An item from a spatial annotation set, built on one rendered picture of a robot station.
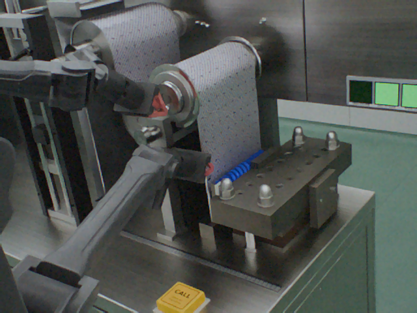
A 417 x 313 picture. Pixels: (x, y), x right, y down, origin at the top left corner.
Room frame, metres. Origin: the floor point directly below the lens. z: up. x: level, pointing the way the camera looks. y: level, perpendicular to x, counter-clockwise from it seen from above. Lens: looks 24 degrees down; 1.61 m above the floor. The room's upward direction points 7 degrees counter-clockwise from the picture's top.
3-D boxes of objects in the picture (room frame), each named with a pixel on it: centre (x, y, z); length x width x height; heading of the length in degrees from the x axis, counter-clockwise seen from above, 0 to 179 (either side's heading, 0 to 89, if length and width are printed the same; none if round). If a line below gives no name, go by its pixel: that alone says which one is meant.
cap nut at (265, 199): (1.01, -0.11, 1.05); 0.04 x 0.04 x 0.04
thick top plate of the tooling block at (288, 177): (1.16, -0.18, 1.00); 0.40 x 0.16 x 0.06; 140
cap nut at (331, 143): (1.25, -0.32, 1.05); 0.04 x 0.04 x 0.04
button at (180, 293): (0.87, 0.09, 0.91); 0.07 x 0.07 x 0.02; 50
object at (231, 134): (1.20, -0.06, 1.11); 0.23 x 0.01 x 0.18; 140
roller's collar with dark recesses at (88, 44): (1.30, 0.27, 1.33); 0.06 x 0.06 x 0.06; 50
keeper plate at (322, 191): (1.11, -0.26, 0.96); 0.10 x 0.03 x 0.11; 140
